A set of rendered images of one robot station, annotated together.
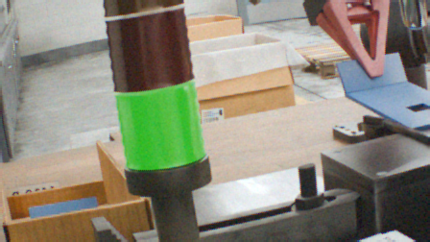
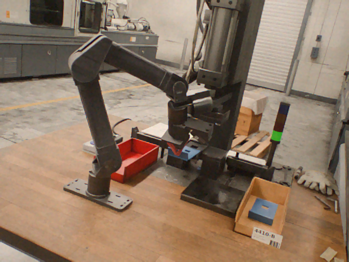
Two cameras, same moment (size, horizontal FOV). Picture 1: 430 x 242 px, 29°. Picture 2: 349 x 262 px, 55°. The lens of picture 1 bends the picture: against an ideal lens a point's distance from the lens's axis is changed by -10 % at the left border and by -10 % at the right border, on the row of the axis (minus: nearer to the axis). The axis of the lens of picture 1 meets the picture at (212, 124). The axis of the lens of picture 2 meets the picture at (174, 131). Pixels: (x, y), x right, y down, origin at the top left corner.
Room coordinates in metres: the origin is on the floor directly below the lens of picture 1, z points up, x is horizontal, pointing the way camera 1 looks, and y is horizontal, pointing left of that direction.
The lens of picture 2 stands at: (1.66, 0.39, 1.41)
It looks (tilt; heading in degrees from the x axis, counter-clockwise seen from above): 18 degrees down; 214
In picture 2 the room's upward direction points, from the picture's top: 10 degrees clockwise
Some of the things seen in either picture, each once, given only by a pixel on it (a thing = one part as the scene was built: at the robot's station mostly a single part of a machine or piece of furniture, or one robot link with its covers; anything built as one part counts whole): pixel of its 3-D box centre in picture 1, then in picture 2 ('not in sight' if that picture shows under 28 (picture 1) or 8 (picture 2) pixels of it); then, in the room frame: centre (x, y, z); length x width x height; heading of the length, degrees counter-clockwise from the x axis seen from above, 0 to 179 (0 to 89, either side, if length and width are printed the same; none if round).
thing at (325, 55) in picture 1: (365, 54); not in sight; (7.36, -1.37, 0.07); 1.20 x 1.00 x 0.14; 102
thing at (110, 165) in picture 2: (399, 42); (104, 162); (1.03, -0.24, 1.00); 0.09 x 0.06 x 0.06; 57
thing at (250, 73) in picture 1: (232, 93); not in sight; (4.36, -0.12, 0.40); 0.66 x 0.62 x 0.50; 11
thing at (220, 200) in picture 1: (245, 213); (213, 195); (0.76, -0.02, 0.91); 0.17 x 0.16 x 0.02; 104
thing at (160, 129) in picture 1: (159, 122); (276, 134); (0.41, 0.02, 1.07); 0.04 x 0.04 x 0.03
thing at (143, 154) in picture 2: not in sight; (128, 158); (0.82, -0.34, 0.93); 0.25 x 0.12 x 0.06; 14
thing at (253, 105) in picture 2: not in sight; (241, 110); (-2.70, -1.45, 0.40); 0.67 x 0.60 x 0.50; 6
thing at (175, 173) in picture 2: not in sight; (206, 167); (0.53, -0.18, 0.88); 0.65 x 0.50 x 0.03; 104
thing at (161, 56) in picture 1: (148, 47); (279, 126); (0.41, 0.02, 1.10); 0.04 x 0.04 x 0.03
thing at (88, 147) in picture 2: not in sight; (94, 150); (0.83, -0.50, 0.90); 0.07 x 0.07 x 0.06; 14
